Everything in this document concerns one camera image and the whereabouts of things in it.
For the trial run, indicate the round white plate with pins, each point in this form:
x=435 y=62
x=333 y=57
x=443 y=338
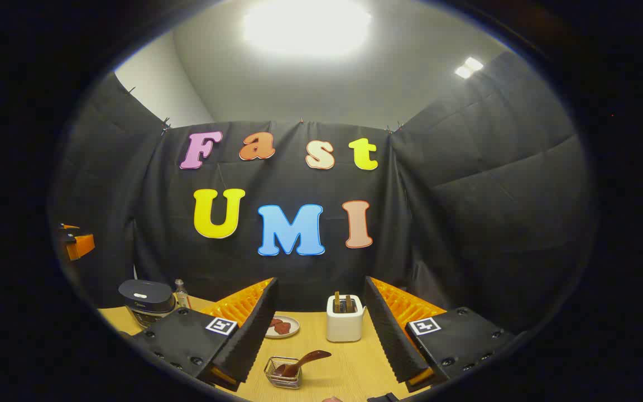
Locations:
x=295 y=326

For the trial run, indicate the brown bread slice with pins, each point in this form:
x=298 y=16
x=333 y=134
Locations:
x=337 y=302
x=349 y=303

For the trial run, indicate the small clear glass bottle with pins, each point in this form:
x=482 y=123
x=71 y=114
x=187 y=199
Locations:
x=182 y=296

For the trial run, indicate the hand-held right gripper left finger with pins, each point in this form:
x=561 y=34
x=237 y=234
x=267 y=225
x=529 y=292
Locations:
x=254 y=335

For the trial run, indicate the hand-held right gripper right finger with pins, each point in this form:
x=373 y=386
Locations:
x=391 y=340

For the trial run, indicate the brown wooden spoon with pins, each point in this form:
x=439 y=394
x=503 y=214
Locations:
x=305 y=362

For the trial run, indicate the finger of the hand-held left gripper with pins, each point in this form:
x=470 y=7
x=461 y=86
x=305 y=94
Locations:
x=69 y=227
x=81 y=245

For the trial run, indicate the small ceiling light panel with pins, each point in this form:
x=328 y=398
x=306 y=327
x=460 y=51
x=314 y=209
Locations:
x=469 y=67

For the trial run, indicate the dark grey rice cooker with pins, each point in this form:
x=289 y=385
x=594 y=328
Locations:
x=143 y=301

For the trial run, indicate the black backdrop cloth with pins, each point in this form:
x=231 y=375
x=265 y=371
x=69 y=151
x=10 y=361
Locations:
x=466 y=223

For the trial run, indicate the red-brown meat piece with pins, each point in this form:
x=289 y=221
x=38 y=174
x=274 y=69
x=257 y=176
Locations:
x=276 y=321
x=282 y=329

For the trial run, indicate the white toaster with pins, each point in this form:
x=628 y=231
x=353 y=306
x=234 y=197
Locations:
x=344 y=329

